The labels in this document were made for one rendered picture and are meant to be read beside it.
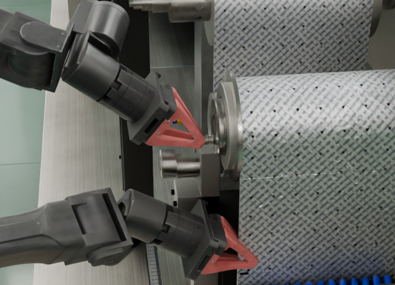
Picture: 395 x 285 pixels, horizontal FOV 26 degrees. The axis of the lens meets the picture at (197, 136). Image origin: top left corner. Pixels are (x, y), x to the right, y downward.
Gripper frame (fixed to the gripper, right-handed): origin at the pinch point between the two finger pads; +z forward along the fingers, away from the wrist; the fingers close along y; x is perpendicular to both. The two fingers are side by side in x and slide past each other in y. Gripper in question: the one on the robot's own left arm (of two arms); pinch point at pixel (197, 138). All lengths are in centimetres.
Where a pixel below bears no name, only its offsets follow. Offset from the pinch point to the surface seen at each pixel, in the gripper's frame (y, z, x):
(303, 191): 7.1, 13.2, 4.2
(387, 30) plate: -32.1, 29.0, 23.7
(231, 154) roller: 6.1, 2.3, 2.9
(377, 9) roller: -17.1, 16.6, 26.4
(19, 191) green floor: -188, 45, -123
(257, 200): 7.0, 9.1, -0.2
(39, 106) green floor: -262, 50, -119
